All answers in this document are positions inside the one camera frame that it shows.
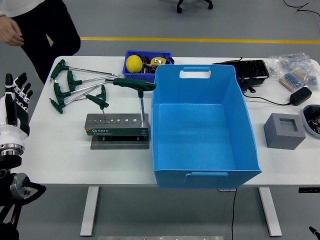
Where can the taped resistor strip bundle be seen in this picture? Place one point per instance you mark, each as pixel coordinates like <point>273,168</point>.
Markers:
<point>292,80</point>

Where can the black table control panel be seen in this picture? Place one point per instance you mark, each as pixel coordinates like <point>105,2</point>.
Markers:
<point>308,190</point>

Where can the dark blue round item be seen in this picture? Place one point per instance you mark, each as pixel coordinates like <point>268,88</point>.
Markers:
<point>170,61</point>

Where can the small dark blue parts bin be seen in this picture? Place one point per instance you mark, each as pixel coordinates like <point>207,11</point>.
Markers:
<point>135,75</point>

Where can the grey oval dish with parts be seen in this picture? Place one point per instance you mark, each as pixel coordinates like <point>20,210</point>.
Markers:
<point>311,120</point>

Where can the black office chair base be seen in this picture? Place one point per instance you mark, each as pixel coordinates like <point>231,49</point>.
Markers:
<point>180,8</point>

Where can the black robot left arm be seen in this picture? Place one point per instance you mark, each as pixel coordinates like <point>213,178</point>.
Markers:
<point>15,185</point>

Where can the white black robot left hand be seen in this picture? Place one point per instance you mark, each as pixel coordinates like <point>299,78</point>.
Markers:
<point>10,130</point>

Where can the person's right hand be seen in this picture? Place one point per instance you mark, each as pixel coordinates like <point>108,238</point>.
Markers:
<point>10,32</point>

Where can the green steel hex key stand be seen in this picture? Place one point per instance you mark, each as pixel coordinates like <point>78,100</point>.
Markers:
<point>115,131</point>

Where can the clear plastic bags with parts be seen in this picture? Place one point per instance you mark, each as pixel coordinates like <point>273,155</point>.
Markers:
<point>292,61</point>

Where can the black power adapter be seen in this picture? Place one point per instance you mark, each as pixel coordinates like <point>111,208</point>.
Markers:
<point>301,95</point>

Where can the grey foam block with recess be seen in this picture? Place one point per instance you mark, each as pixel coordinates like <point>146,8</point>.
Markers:
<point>280,136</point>

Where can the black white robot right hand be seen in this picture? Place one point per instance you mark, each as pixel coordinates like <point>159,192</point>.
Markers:
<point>314,231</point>

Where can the large light blue plastic box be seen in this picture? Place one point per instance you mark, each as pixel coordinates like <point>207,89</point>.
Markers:
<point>195,130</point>

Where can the black plastic tray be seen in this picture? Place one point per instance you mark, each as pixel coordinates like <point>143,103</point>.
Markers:
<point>252,68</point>

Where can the person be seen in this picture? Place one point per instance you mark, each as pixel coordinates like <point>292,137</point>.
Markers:
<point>50,30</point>

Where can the yellow ball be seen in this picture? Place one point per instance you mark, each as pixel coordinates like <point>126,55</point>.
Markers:
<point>134,63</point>

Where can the white table leg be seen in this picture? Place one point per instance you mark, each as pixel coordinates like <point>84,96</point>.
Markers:
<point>88,212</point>
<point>271,212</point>

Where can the yellow tape measure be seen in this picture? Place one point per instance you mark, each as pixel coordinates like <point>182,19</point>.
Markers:
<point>158,60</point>

